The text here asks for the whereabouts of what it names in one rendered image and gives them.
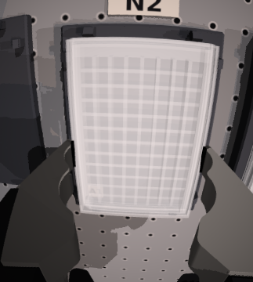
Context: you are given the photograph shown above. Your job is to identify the grey perforated base plate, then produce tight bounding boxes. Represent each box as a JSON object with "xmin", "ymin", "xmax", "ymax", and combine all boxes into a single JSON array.
[{"xmin": 0, "ymin": 0, "xmax": 253, "ymax": 282}]

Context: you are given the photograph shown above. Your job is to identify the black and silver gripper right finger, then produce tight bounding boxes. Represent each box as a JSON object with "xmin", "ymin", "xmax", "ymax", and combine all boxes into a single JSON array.
[{"xmin": 188, "ymin": 145, "xmax": 253, "ymax": 282}]

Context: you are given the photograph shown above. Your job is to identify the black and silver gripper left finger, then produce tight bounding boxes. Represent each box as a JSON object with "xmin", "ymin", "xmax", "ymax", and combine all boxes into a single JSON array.
[{"xmin": 0, "ymin": 139, "xmax": 80, "ymax": 282}]

